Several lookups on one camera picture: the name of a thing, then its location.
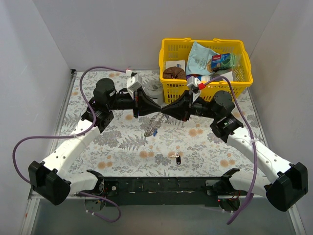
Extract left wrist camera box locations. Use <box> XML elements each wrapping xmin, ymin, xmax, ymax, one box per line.
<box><xmin>126</xmin><ymin>74</ymin><xmax>143</xmax><ymax>98</ymax></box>

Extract white small box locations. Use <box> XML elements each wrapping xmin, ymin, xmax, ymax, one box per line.
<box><xmin>165</xmin><ymin>60</ymin><xmax>185</xmax><ymax>70</ymax></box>

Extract green sponge pack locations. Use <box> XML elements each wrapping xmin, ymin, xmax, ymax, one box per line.
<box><xmin>211</xmin><ymin>53</ymin><xmax>239</xmax><ymax>71</ymax></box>

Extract grey paper-wrapped roll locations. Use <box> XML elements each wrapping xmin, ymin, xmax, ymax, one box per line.
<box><xmin>144</xmin><ymin>80</ymin><xmax>164</xmax><ymax>105</ymax></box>

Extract brown round scrunchie item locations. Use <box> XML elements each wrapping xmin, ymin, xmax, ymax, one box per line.
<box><xmin>163</xmin><ymin>67</ymin><xmax>186</xmax><ymax>80</ymax></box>

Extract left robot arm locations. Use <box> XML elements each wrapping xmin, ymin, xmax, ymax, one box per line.
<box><xmin>28</xmin><ymin>74</ymin><xmax>161</xmax><ymax>205</ymax></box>

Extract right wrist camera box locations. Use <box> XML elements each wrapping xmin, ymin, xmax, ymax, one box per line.
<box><xmin>186</xmin><ymin>76</ymin><xmax>206</xmax><ymax>103</ymax></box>

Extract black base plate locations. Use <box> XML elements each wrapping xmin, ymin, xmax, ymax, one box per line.
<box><xmin>80</xmin><ymin>176</ymin><xmax>252</xmax><ymax>208</ymax></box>

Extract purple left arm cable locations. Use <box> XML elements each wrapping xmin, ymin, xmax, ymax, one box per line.
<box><xmin>12</xmin><ymin>66</ymin><xmax>133</xmax><ymax>223</ymax></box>

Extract metal disc with keyrings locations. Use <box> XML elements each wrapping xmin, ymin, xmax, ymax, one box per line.
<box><xmin>144</xmin><ymin>112</ymin><xmax>166</xmax><ymax>137</ymax></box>

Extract white blue bottle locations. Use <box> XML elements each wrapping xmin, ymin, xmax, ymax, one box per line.
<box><xmin>186</xmin><ymin>70</ymin><xmax>234</xmax><ymax>82</ymax></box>

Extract floral tablecloth mat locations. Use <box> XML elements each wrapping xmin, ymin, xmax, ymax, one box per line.
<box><xmin>60</xmin><ymin>71</ymin><xmax>266</xmax><ymax>177</ymax></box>

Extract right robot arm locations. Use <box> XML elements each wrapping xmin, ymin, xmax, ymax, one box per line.
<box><xmin>162</xmin><ymin>91</ymin><xmax>308</xmax><ymax>212</ymax></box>

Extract light blue chips bag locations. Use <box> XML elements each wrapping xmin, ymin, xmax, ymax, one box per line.
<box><xmin>185</xmin><ymin>42</ymin><xmax>218</xmax><ymax>75</ymax></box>

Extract yellow plastic basket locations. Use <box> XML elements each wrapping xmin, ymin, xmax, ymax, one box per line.
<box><xmin>159</xmin><ymin>38</ymin><xmax>253</xmax><ymax>103</ymax></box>

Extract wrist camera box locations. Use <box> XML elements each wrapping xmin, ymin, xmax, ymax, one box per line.
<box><xmin>126</xmin><ymin>74</ymin><xmax>143</xmax><ymax>98</ymax></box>
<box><xmin>186</xmin><ymin>76</ymin><xmax>206</xmax><ymax>103</ymax></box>

